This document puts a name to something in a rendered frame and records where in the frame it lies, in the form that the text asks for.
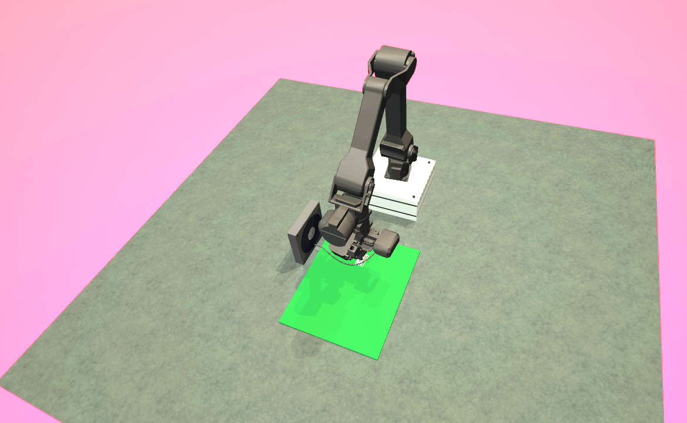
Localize green circuit board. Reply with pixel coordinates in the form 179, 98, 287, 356
279, 240, 420, 360

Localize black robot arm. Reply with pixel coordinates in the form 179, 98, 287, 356
321, 45, 418, 261

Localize black computer fan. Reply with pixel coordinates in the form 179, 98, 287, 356
287, 199, 322, 265

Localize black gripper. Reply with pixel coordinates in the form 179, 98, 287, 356
318, 209, 400, 258

